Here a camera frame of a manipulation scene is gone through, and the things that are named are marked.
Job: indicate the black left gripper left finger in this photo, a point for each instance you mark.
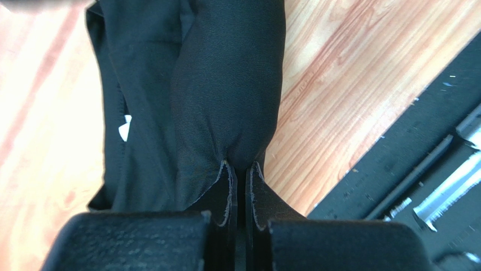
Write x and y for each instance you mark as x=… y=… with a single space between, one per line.
x=220 y=200

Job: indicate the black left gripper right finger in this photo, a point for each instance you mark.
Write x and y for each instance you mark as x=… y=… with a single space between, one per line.
x=263 y=204

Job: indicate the black printed t-shirt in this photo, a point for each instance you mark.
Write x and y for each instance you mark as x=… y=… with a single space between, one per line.
x=188 y=86

